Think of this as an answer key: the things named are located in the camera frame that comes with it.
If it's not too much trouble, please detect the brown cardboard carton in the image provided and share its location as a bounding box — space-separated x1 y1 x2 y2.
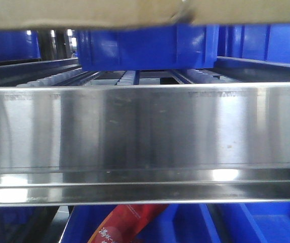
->
0 1 290 30

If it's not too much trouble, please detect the steel shelf front beam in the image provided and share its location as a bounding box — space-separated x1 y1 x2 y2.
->
0 83 290 207

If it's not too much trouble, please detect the white roller track centre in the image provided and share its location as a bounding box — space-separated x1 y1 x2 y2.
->
116 70 139 86

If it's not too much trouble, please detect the white roller track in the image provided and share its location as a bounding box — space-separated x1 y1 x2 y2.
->
116 70 139 86
186 69 220 84

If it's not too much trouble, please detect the white roller track right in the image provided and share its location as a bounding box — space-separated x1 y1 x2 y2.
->
186 69 220 84

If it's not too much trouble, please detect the blue plastic bin centre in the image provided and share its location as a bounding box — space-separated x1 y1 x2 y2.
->
76 24 219 71

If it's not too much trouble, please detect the blue plastic bin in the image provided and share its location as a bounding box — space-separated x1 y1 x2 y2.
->
218 23 290 64
76 24 219 71
0 30 40 62

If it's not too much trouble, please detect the red snack package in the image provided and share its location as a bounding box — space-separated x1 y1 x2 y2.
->
88 204 169 242

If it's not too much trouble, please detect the blue lower bin centre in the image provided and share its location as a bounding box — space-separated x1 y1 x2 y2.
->
62 204 264 243

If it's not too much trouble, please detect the blue lower bin right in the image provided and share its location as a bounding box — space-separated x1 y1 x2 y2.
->
218 202 290 242

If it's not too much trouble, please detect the blue plastic bin right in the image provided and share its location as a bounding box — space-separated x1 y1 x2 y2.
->
218 23 290 64

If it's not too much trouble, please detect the blue plastic bin left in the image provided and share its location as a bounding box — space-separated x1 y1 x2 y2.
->
0 30 40 62

